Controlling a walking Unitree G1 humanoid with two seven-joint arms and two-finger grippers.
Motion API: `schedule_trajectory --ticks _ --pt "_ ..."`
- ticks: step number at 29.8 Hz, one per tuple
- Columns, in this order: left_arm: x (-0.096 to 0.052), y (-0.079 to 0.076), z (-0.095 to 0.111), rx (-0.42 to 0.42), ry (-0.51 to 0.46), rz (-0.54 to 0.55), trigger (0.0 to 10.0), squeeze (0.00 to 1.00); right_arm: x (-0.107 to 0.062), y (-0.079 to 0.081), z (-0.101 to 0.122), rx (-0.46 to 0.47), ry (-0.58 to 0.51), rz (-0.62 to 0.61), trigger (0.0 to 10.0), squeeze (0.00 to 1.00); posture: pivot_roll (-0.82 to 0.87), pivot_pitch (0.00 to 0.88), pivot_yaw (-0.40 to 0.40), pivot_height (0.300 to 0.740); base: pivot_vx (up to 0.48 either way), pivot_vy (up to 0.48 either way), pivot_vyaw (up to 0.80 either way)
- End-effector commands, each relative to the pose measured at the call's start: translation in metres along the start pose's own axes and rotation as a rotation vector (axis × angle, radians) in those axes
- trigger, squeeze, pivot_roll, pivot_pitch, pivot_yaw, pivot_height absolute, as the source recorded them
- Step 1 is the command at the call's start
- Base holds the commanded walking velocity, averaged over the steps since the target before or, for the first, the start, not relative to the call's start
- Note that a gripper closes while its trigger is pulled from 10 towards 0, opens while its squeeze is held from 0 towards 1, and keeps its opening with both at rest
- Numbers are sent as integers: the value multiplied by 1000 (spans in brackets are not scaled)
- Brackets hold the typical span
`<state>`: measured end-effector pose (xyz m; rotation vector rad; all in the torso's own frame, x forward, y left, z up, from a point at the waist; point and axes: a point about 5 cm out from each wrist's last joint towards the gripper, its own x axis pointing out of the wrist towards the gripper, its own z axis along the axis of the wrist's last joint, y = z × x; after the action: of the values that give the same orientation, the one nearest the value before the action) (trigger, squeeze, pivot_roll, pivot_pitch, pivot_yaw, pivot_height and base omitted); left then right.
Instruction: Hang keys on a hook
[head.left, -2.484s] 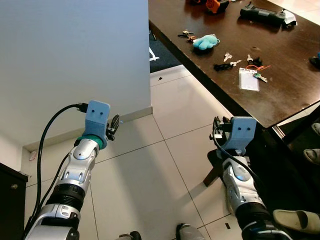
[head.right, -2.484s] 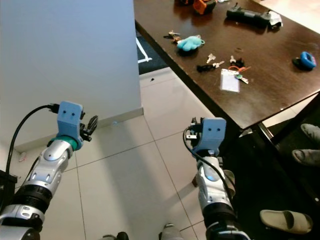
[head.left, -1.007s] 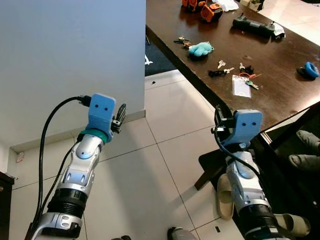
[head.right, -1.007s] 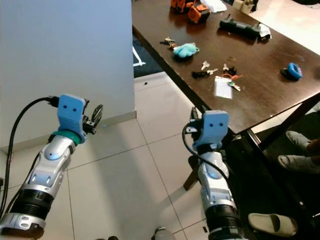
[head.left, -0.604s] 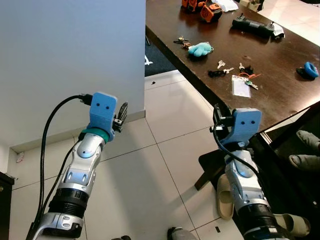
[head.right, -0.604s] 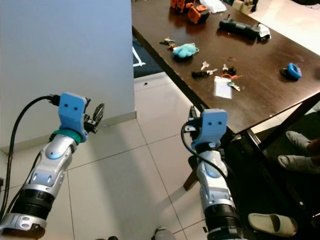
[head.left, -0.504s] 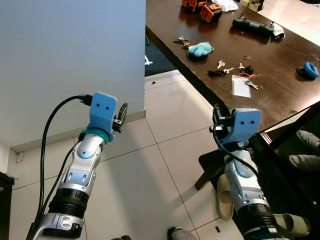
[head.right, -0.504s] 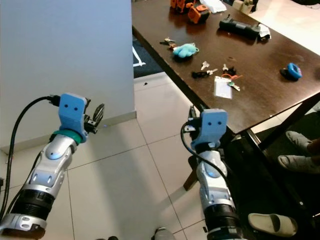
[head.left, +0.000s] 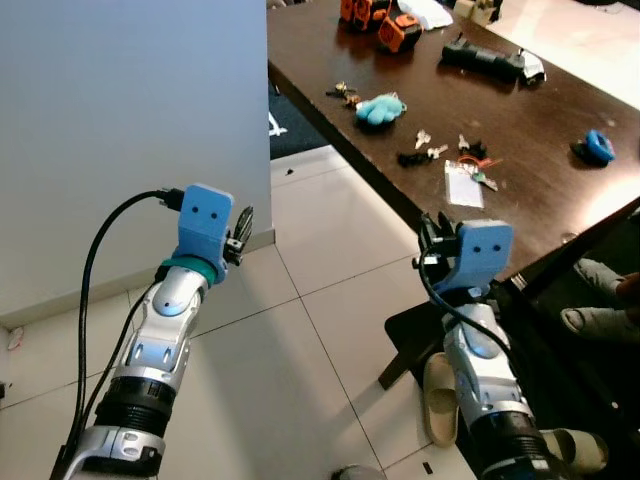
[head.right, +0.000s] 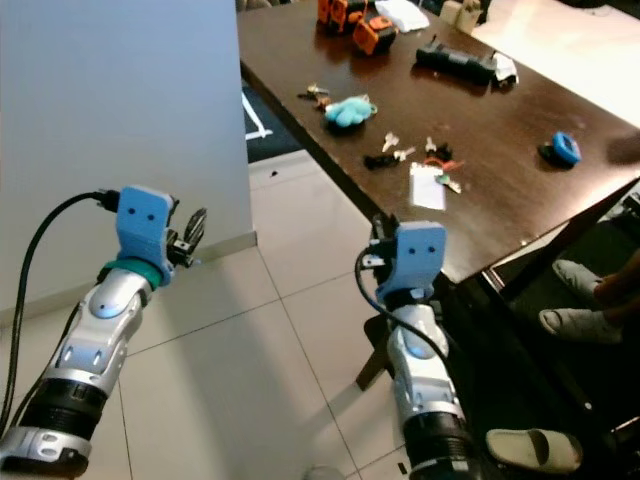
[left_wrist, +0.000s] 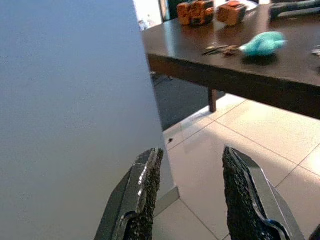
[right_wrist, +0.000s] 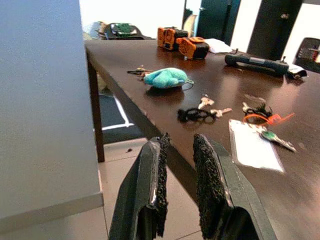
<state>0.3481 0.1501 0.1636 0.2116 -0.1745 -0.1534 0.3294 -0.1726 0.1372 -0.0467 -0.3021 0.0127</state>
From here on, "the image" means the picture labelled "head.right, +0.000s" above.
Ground blue black round gadget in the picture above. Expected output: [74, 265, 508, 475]
[537, 131, 583, 168]

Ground long black device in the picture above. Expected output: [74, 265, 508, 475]
[415, 37, 501, 86]

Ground dark brown wooden table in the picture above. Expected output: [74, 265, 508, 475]
[237, 0, 640, 286]

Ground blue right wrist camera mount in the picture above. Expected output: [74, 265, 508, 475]
[390, 222, 448, 301]

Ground white tag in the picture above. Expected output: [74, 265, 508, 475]
[492, 52, 519, 86]

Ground beige box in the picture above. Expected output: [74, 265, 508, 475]
[438, 0, 491, 29]

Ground beige slipper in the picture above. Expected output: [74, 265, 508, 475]
[485, 428, 583, 476]

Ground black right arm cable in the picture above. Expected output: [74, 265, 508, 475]
[353, 250, 456, 381]

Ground white cloth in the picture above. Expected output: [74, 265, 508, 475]
[375, 0, 431, 31]

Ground silver keys with black head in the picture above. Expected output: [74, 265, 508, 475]
[423, 137, 453, 163]

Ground brown table leg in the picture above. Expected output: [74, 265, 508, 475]
[355, 345, 391, 391]

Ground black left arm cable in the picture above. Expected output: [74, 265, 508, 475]
[1, 188, 121, 441]

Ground dark floor mat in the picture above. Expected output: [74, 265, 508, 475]
[240, 85, 296, 166]

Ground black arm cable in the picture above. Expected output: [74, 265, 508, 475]
[353, 250, 456, 381]
[1, 188, 121, 441]

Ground keys with white card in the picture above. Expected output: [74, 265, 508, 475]
[408, 158, 464, 213]

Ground orange black battery pack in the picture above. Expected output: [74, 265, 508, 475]
[317, 0, 369, 31]
[352, 16, 398, 57]

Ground keys with cyan plush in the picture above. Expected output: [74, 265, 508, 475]
[297, 84, 379, 131]

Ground key with black fob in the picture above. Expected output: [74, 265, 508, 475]
[363, 147, 418, 171]

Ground person foot in grey slipper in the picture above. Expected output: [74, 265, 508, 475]
[552, 258, 611, 301]
[538, 305, 626, 346]

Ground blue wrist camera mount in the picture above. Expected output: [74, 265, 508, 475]
[115, 185, 176, 266]
[390, 222, 448, 301]

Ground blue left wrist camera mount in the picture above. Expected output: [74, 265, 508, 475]
[115, 185, 176, 266]

